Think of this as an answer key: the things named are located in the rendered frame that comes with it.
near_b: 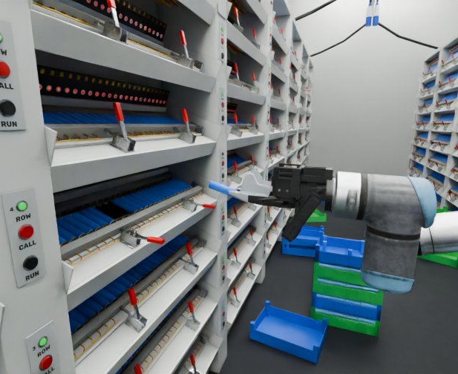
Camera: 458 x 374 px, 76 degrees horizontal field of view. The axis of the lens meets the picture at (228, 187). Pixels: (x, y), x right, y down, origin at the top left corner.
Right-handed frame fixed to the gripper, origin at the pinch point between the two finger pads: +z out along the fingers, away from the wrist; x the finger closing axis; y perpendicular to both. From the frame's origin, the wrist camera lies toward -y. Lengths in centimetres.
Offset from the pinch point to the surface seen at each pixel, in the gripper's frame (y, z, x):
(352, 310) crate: -68, -36, -74
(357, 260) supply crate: -43, -35, -73
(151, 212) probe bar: -6.1, 20.8, 1.6
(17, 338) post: -12.4, 17.2, 37.9
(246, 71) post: 43, 27, -100
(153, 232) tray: -9.7, 18.1, 5.0
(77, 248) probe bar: -6.7, 21.4, 23.4
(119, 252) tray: -9.8, 18.4, 16.5
